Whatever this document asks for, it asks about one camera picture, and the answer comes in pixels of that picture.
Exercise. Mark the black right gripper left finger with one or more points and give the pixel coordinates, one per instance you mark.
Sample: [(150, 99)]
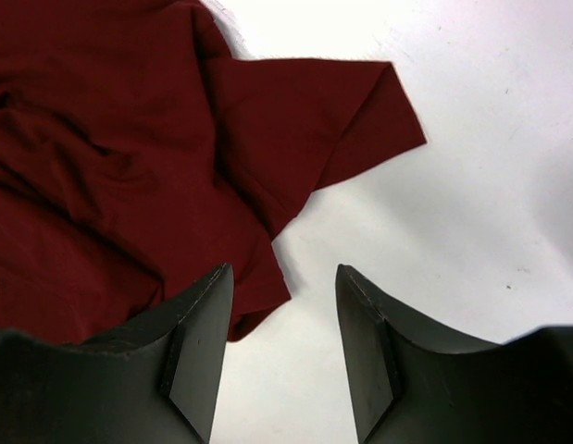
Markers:
[(153, 379)]

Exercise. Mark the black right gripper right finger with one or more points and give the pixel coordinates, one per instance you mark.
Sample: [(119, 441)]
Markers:
[(413, 379)]

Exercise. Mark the dark red t shirt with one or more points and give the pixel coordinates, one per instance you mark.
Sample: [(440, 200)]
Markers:
[(137, 153)]

